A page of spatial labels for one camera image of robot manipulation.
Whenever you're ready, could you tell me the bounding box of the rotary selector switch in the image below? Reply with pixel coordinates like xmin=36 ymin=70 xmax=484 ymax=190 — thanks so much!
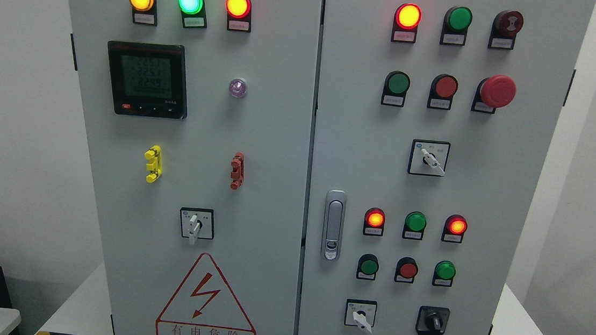
xmin=180 ymin=207 xmax=215 ymax=245

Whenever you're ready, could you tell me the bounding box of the green lit indicator light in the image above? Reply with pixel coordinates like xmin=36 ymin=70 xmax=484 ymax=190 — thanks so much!
xmin=177 ymin=0 xmax=207 ymax=28

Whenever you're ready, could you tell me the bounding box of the yellow indicator light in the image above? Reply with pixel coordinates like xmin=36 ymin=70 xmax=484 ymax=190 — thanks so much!
xmin=129 ymin=0 xmax=158 ymax=26

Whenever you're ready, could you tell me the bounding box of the grey electrical cabinet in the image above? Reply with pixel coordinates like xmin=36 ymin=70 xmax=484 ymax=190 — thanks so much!
xmin=69 ymin=0 xmax=595 ymax=335

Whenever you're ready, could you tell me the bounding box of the red plastic clip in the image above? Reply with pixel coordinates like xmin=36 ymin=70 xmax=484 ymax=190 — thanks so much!
xmin=230 ymin=152 xmax=245 ymax=191

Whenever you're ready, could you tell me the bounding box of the red lit indicator lower left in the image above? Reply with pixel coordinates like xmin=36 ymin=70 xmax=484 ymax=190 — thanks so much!
xmin=363 ymin=207 xmax=385 ymax=237

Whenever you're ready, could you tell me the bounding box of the green push button lower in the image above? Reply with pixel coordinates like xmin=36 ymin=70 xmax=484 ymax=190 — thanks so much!
xmin=356 ymin=254 xmax=379 ymax=281

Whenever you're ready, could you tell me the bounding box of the green push button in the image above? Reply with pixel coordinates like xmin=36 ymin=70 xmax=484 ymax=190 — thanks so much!
xmin=380 ymin=70 xmax=411 ymax=108
xmin=356 ymin=254 xmax=379 ymax=281

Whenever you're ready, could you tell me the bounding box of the green indicator lower middle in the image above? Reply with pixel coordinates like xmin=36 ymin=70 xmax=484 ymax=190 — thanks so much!
xmin=402 ymin=211 xmax=427 ymax=240

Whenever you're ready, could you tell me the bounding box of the green push button upper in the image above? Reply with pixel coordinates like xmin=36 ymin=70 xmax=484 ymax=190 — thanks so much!
xmin=380 ymin=70 xmax=411 ymax=108

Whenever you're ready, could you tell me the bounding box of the yellow plastic clip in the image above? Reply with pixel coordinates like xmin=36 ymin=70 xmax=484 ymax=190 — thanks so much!
xmin=144 ymin=145 xmax=163 ymax=183

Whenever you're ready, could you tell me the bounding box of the red push button lower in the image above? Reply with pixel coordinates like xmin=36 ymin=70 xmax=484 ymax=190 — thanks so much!
xmin=394 ymin=257 xmax=419 ymax=284

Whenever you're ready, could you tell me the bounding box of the red push button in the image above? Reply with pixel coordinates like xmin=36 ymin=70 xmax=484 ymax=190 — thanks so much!
xmin=394 ymin=257 xmax=419 ymax=284
xmin=426 ymin=74 xmax=458 ymax=111

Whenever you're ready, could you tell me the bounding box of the red push button upper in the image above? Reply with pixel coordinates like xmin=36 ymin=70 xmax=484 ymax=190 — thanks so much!
xmin=426 ymin=74 xmax=458 ymax=111

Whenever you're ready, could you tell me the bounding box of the red lit indicator lower right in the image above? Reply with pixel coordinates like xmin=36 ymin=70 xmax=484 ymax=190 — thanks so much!
xmin=441 ymin=214 xmax=468 ymax=244

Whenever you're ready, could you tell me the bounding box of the red lit indicator light left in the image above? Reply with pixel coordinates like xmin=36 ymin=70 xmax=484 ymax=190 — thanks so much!
xmin=225 ymin=0 xmax=253 ymax=33

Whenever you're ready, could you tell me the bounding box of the black digital power meter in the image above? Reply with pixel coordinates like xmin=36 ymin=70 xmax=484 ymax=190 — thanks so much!
xmin=107 ymin=41 xmax=188 ymax=120

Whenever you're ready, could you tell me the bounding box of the red triangle warning sticker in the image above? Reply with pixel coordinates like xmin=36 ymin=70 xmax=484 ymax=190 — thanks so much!
xmin=155 ymin=253 xmax=256 ymax=335

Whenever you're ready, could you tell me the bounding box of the green indicator bottom right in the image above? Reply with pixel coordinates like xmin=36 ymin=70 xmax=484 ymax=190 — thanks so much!
xmin=432 ymin=261 xmax=457 ymax=287

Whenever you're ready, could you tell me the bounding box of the red lit indicator top right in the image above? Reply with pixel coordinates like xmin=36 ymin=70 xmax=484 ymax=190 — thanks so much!
xmin=391 ymin=3 xmax=422 ymax=43

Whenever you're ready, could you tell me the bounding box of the red emergency stop button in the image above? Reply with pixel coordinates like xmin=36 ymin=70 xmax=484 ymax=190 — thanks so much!
xmin=471 ymin=75 xmax=517 ymax=115

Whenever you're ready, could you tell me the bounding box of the green indicator top right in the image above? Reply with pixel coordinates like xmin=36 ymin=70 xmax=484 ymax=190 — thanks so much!
xmin=440 ymin=6 xmax=473 ymax=46

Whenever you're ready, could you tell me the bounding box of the dark red buzzer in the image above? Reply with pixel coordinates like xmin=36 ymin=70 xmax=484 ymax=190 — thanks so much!
xmin=488 ymin=10 xmax=525 ymax=50

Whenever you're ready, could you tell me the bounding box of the silver door handle lock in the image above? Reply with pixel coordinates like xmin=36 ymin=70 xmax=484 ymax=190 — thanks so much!
xmin=322 ymin=190 xmax=347 ymax=261

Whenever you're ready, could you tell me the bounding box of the upper right rotary switch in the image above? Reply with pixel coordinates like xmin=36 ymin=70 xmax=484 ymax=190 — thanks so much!
xmin=408 ymin=139 xmax=451 ymax=177

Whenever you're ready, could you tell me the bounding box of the lower white rotary switch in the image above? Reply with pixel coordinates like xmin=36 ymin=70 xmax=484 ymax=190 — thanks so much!
xmin=344 ymin=298 xmax=378 ymax=334

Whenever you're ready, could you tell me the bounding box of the black rotary knob switch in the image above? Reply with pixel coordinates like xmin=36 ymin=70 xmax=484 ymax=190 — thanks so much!
xmin=415 ymin=305 xmax=450 ymax=335

